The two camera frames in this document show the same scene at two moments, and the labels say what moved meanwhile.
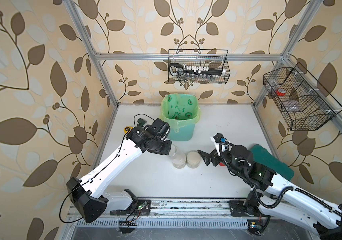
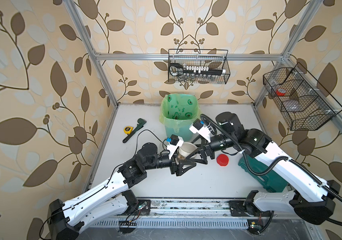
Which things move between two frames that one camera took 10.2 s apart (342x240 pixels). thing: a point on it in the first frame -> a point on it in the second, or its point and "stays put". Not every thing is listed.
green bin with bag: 181,111 stays put
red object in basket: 279,93 stays put
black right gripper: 207,157 -> 204,144
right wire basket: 303,103 stays put
